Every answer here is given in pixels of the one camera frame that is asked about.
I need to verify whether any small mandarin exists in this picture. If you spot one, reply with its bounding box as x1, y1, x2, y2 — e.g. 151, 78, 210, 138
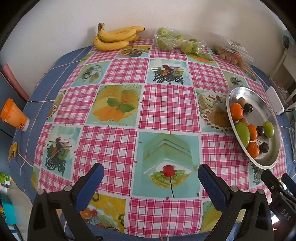
230, 103, 243, 121

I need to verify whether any blue table cover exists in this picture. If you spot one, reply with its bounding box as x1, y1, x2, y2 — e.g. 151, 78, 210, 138
9, 45, 296, 241

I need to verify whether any white power adapter box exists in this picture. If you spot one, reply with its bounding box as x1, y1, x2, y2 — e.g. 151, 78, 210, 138
266, 86, 285, 115

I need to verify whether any white shelf unit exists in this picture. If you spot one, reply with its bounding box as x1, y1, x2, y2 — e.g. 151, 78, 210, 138
269, 44, 296, 109

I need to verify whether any green mango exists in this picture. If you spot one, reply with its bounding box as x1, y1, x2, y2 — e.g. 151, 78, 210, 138
235, 122, 250, 148
263, 121, 274, 138

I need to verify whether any banana bunch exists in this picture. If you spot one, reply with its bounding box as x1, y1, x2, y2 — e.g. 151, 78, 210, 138
93, 23, 145, 51

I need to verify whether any orange plastic cup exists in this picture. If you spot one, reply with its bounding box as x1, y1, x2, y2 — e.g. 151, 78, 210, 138
1, 98, 30, 132

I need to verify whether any large orange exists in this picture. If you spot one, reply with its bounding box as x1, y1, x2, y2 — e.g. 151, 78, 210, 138
247, 142, 260, 158

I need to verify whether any dark plum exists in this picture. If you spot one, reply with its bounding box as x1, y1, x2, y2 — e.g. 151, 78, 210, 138
243, 103, 253, 113

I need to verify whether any clear box of longans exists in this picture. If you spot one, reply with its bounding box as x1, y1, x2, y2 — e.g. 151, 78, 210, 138
211, 34, 255, 68

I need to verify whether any dark cherry pair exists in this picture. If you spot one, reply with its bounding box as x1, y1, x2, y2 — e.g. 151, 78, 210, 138
256, 126, 269, 153

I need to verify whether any bag of green apples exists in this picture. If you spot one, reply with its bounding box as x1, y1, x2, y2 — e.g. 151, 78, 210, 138
154, 27, 206, 55

